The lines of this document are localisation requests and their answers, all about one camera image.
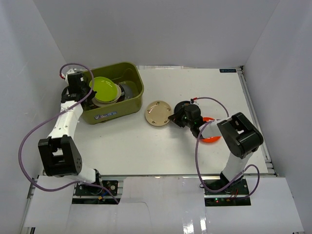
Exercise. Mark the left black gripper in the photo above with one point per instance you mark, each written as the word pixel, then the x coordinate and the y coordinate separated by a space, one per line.
pixel 85 98

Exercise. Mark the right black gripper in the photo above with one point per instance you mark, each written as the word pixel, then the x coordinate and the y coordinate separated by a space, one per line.
pixel 176 118

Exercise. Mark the black glossy plate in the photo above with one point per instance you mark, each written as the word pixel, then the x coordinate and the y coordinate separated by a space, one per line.
pixel 195 110

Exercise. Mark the lime green plate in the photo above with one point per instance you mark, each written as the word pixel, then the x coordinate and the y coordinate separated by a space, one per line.
pixel 106 89

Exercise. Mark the small beige patterned plate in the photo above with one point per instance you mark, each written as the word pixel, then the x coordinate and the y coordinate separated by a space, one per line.
pixel 157 113

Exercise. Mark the grey deer pattern plate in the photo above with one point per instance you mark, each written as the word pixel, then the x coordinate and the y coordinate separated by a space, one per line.
pixel 128 93

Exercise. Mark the orange glossy plate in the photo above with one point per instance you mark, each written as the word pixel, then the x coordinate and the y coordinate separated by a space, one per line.
pixel 212 139

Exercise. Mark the cream plate with black mark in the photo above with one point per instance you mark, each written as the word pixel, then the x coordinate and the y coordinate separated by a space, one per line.
pixel 100 103

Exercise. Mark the dark-rimmed beige plate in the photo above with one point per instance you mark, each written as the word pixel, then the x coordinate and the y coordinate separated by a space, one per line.
pixel 122 95

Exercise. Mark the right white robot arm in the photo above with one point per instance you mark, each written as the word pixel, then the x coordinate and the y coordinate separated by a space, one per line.
pixel 240 135

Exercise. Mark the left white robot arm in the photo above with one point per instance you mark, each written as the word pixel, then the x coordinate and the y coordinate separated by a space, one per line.
pixel 59 154

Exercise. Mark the olive green plastic bin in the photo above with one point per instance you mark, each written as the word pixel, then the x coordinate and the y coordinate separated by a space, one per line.
pixel 119 73

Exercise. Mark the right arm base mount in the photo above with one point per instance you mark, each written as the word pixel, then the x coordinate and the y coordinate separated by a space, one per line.
pixel 231 197

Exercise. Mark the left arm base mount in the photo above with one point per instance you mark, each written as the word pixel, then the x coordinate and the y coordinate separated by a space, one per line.
pixel 89 195

